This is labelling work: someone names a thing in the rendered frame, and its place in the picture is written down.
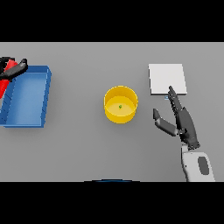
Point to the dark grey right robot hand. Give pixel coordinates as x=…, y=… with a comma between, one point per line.
x=186, y=125

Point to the red beaker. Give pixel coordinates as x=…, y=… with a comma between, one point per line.
x=5, y=78

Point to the yellow bowl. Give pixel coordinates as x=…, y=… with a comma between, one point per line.
x=120, y=105

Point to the green nut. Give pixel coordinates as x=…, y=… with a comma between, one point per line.
x=120, y=107

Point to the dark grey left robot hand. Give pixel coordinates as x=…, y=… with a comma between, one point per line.
x=15, y=70

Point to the blue tray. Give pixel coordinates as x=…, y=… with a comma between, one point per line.
x=26, y=96

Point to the pale square measuring scale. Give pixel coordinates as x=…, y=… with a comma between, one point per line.
x=167, y=78

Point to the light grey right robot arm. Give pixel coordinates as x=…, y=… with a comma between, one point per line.
x=196, y=165

